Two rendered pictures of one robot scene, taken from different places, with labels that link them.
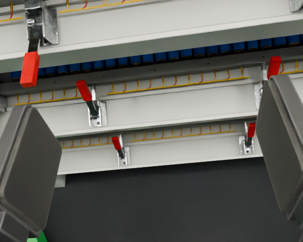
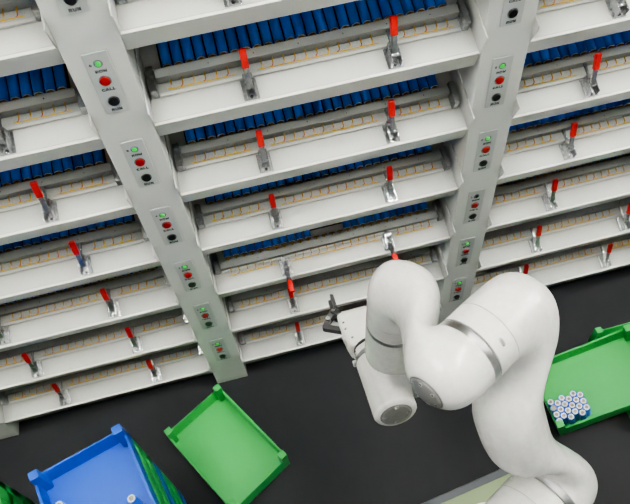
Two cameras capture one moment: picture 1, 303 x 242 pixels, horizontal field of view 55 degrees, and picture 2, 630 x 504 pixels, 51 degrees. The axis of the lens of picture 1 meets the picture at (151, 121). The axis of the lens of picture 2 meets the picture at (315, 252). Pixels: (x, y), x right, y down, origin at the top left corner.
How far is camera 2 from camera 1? 1.36 m
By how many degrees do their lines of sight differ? 12
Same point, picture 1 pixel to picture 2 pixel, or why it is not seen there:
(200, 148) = not seen: hidden behind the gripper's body
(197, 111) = (351, 296)
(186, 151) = not seen: hidden behind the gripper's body
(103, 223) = (287, 396)
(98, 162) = (281, 345)
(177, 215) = (344, 379)
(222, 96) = (364, 285)
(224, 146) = not seen: hidden behind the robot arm
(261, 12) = (373, 251)
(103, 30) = (311, 265)
